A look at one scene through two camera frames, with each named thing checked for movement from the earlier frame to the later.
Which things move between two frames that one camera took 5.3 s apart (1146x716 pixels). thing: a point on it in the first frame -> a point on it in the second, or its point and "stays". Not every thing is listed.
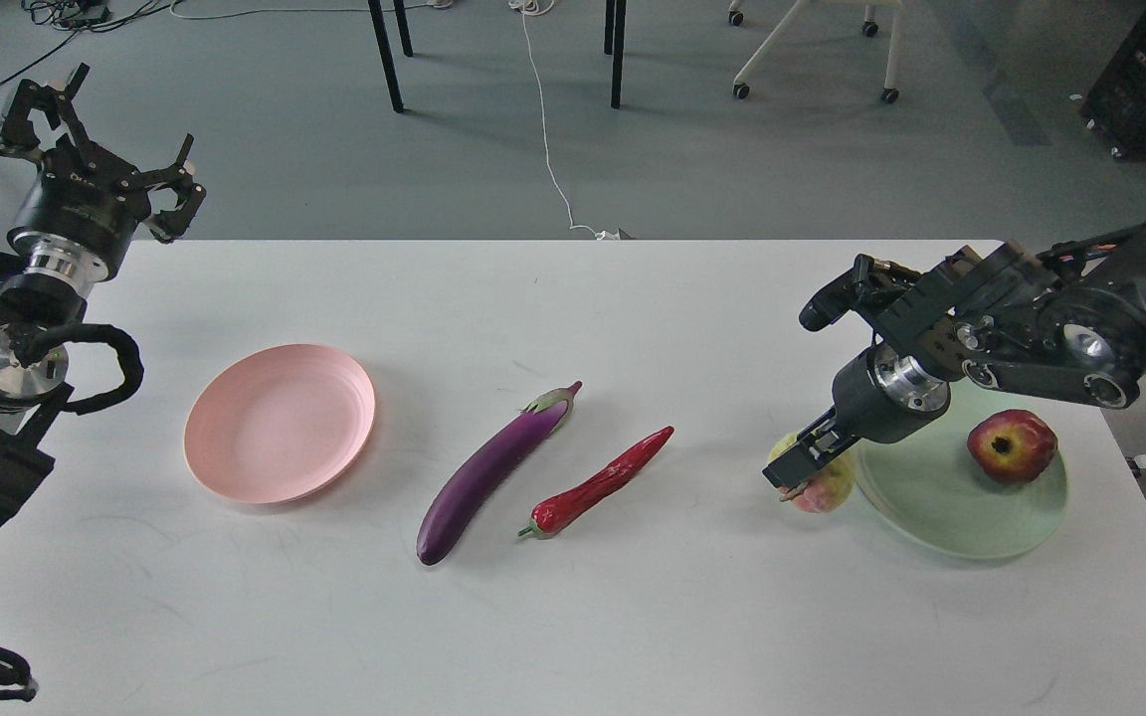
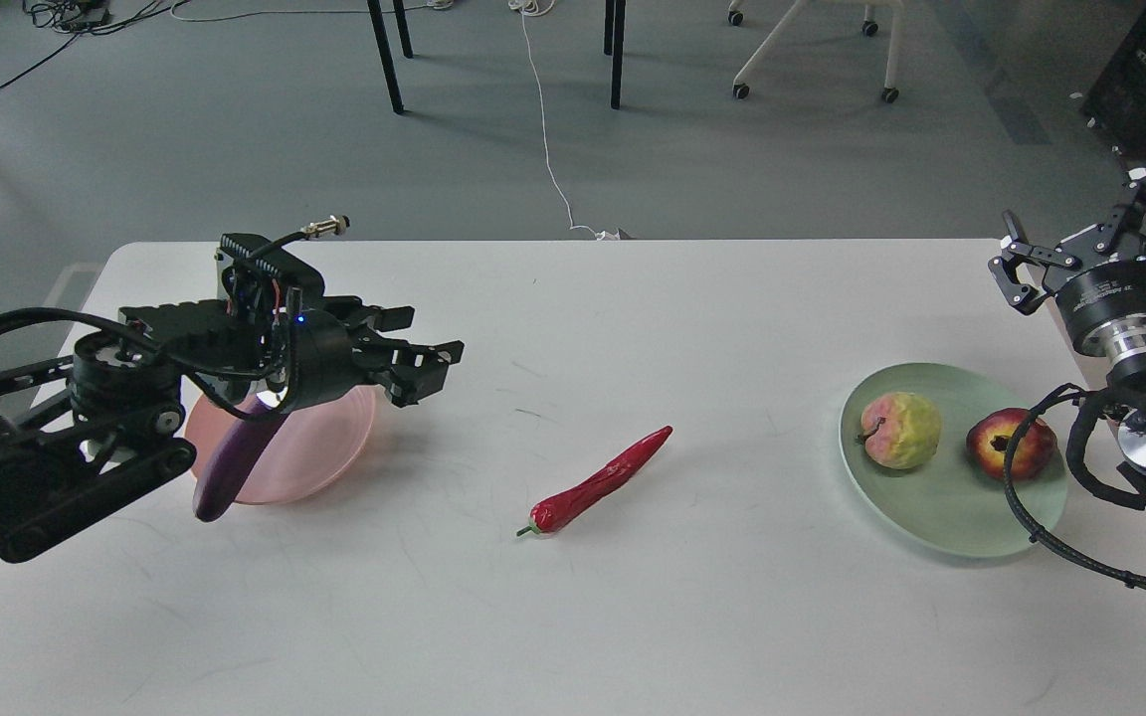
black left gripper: (85, 195) -> (325, 366)
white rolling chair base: (740, 87) stays
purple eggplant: (539, 420) -> (234, 459)
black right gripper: (879, 396) -> (1115, 297)
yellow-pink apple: (829, 487) -> (899, 431)
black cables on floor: (78, 16) stays
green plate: (926, 486) stays
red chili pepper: (554, 513) stays
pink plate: (279, 424) stays
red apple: (1016, 447) stays
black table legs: (617, 48) stays
